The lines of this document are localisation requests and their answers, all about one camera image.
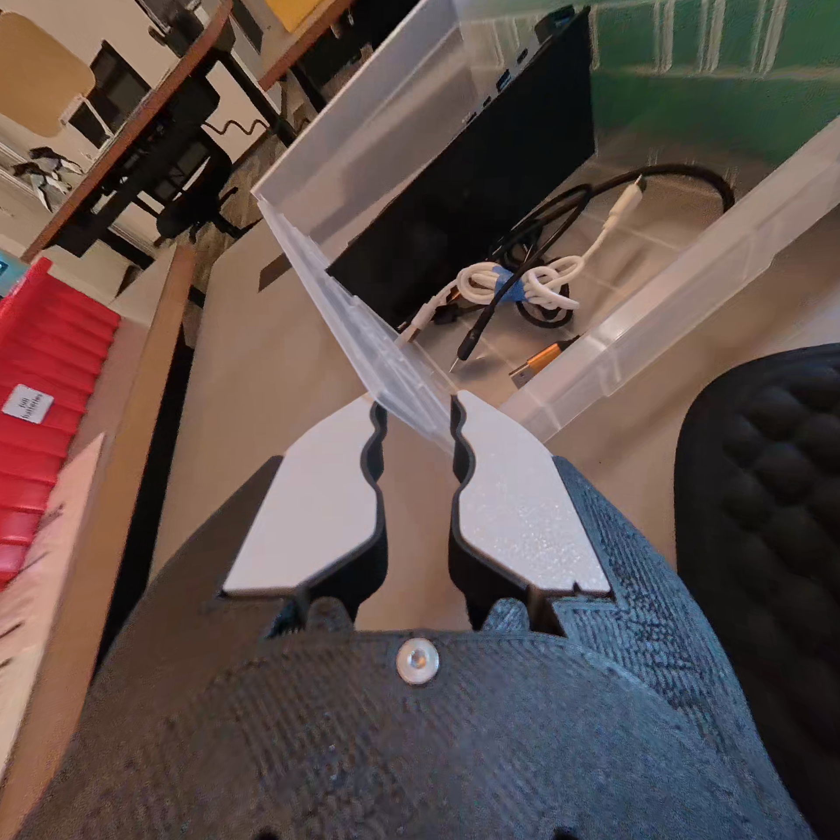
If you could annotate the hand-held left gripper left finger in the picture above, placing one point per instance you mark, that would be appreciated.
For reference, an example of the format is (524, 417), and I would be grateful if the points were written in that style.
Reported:
(308, 512)

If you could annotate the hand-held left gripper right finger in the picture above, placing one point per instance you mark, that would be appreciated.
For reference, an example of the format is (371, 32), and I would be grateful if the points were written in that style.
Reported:
(525, 518)

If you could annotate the clear plastic box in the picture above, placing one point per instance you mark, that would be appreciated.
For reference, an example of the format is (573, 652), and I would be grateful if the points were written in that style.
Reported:
(689, 308)

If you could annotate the black padded wrist rest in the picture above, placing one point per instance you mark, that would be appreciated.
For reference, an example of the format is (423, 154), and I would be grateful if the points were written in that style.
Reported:
(774, 525)

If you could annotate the red plastic bin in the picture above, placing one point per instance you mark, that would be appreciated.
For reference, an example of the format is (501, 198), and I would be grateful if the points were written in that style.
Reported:
(59, 341)

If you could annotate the black docking station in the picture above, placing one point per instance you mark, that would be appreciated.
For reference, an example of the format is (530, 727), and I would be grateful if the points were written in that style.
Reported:
(459, 197)

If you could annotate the black office chair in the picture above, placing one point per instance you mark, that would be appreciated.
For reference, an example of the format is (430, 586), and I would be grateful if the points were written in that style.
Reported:
(197, 197)

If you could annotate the brown top office desk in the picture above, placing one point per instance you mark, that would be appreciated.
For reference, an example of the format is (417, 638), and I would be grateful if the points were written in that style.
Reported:
(172, 167)
(302, 46)

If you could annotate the green plastic bin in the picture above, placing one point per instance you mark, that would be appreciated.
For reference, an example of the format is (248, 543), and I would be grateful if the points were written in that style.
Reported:
(722, 39)

